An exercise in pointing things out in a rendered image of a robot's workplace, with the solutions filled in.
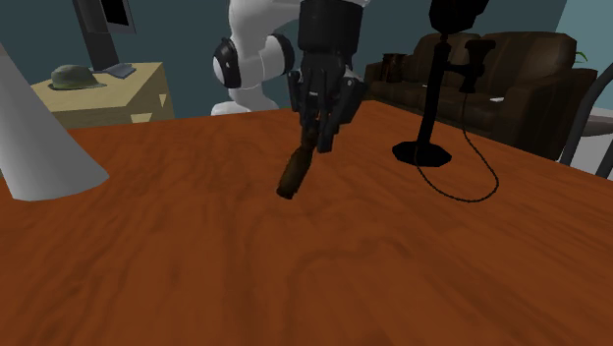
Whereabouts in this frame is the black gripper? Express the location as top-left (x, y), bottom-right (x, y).
top-left (287, 0), bottom-right (368, 154)

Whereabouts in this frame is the grey cone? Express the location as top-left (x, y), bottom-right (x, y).
top-left (0, 42), bottom-right (110, 202)

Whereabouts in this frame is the brown leather sofa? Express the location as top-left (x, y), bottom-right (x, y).
top-left (363, 30), bottom-right (600, 162)

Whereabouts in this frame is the dark grey chair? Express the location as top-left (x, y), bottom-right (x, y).
top-left (559, 61), bottom-right (613, 181)

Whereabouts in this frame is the grey-blue flat book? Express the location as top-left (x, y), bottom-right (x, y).
top-left (94, 62), bottom-right (139, 81)

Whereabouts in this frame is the brown cylindrical stick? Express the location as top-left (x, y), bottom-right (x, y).
top-left (276, 125), bottom-right (320, 201)

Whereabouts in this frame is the dark monitor on stand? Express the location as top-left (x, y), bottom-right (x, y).
top-left (71, 0), bottom-right (138, 72)

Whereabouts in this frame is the beige cabinet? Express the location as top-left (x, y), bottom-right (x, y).
top-left (29, 61), bottom-right (177, 131)

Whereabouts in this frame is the green hat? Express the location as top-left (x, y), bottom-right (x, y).
top-left (49, 64), bottom-right (108, 91)

